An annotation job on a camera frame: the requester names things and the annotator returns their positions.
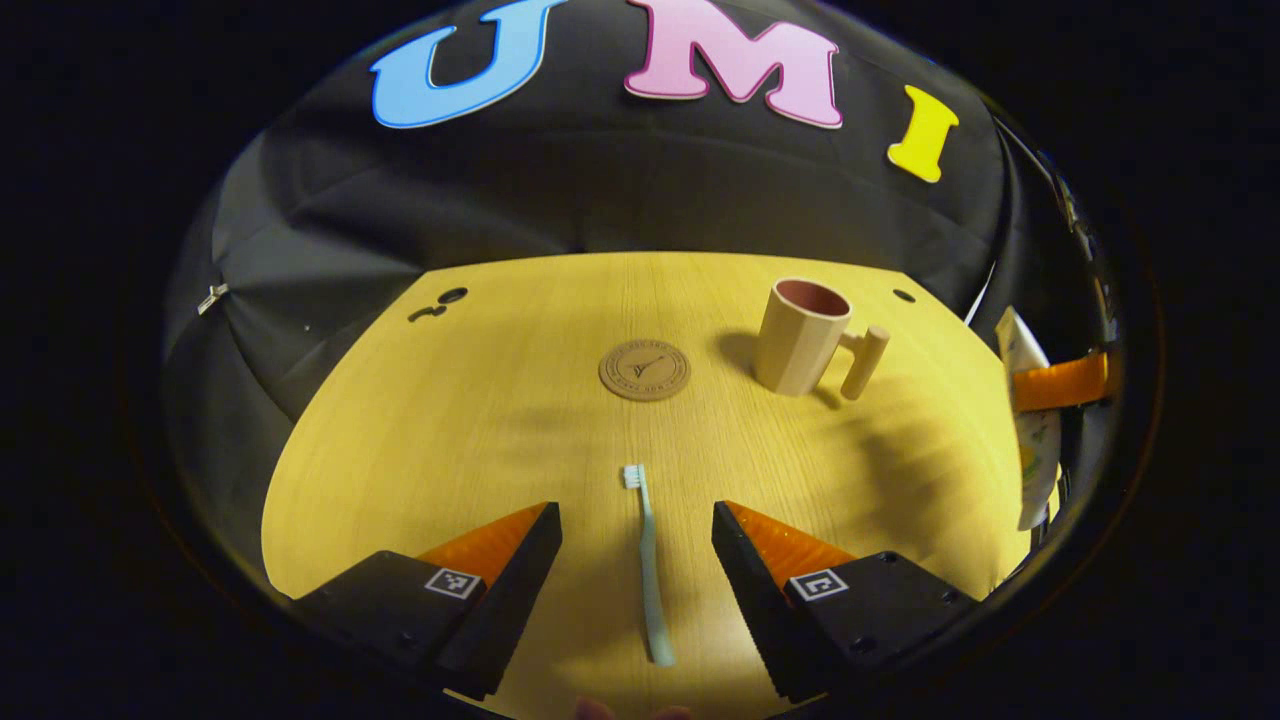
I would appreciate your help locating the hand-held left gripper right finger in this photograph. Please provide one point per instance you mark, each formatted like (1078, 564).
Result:
(755, 600)

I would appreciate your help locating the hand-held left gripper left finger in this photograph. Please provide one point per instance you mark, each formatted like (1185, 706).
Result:
(510, 600)

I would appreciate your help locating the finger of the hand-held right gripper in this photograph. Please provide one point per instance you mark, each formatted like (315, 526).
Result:
(1060, 382)

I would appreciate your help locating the white toothpaste tube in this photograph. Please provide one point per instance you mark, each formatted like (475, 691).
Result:
(1035, 460)

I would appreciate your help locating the pale green toothbrush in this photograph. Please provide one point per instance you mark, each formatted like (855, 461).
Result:
(650, 560)

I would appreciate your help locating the round brown coaster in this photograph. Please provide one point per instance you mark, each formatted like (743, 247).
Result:
(645, 370)

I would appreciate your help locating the black backdrop cloth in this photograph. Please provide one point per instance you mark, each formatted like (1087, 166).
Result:
(600, 190)

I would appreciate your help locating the silver cloth clip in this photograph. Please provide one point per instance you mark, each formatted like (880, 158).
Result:
(212, 298)

